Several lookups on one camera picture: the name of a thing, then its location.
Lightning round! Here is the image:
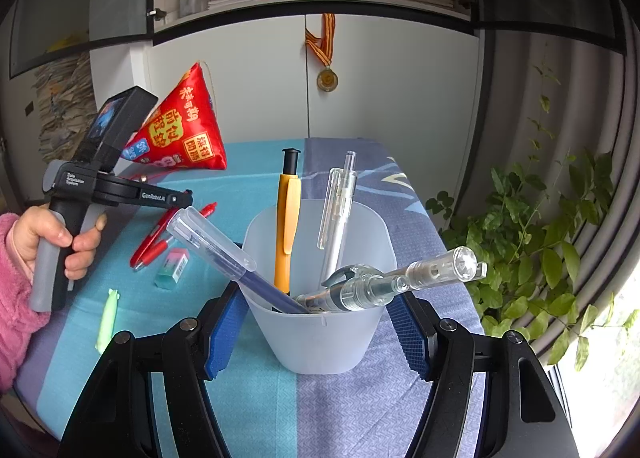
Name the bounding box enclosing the clear retractable pen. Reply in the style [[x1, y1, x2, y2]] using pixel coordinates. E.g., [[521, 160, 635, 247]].
[[317, 151, 358, 289]]

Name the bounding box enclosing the thick clear pen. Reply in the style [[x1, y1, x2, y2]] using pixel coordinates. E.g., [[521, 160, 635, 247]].
[[295, 264, 408, 313], [395, 246, 488, 289]]

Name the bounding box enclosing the gold medal with striped ribbon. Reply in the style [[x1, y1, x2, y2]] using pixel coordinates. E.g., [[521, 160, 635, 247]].
[[305, 14, 340, 92]]

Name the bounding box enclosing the grey curtain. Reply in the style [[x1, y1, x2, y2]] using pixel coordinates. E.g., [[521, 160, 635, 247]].
[[480, 28, 640, 369]]

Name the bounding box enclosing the tall stack of papers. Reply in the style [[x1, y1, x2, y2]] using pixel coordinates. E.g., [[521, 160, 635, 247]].
[[36, 54, 99, 165]]

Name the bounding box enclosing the white shelf cabinet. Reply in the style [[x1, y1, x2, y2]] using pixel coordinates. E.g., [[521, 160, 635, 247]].
[[90, 0, 487, 159]]

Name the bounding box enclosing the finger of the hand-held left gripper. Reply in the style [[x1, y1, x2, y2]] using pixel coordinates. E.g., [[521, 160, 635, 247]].
[[165, 189, 195, 213]]

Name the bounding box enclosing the pink and green eraser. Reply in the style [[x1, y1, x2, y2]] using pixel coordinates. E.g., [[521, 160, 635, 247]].
[[152, 248, 192, 290]]

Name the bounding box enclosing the person's left hand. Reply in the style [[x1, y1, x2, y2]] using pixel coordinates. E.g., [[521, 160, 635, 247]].
[[14, 205, 109, 281]]

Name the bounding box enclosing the person's left forearm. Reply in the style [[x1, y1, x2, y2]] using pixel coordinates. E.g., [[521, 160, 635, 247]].
[[0, 213, 52, 391]]

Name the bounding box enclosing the orange pen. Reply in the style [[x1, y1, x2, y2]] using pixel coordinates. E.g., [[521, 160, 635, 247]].
[[274, 148, 302, 296]]

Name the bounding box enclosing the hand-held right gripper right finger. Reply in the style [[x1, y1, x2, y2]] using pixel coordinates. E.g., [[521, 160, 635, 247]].
[[389, 294, 581, 458]]

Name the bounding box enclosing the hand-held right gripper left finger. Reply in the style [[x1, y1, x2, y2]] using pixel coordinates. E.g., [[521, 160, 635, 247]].
[[59, 282, 249, 458]]

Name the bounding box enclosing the translucent white cup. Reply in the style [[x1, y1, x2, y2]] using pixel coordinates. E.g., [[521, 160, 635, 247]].
[[241, 198, 396, 375]]

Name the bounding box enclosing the green fish shaped pen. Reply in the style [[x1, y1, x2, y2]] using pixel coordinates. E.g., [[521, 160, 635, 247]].
[[96, 289, 121, 355]]

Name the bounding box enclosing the green leafy plant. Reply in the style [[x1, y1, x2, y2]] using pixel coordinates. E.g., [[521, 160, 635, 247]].
[[425, 62, 640, 374]]

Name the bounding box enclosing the clear capped blue ink pen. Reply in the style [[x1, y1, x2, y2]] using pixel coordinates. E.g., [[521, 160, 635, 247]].
[[166, 207, 311, 315]]

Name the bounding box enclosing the red pyramid cushion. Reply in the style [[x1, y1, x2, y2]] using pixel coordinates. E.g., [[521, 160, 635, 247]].
[[121, 62, 228, 173]]

